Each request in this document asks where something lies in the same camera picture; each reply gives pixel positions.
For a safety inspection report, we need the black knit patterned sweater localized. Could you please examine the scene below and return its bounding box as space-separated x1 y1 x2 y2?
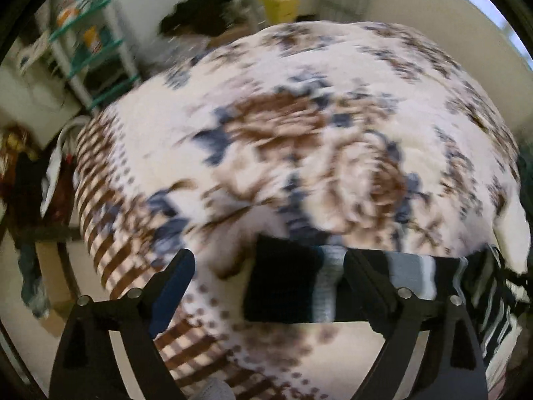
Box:
243 237 532 366

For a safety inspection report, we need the black clothes pile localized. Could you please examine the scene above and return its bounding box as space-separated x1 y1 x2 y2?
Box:
159 0 246 37

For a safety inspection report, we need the floral brown blue blanket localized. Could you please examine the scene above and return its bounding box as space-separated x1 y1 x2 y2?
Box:
76 21 530 399

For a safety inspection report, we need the white shelf with green trays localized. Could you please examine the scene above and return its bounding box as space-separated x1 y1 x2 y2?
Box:
34 0 141 114

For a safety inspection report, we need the yellow cardboard box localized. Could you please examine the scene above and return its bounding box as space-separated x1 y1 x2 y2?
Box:
259 0 300 24

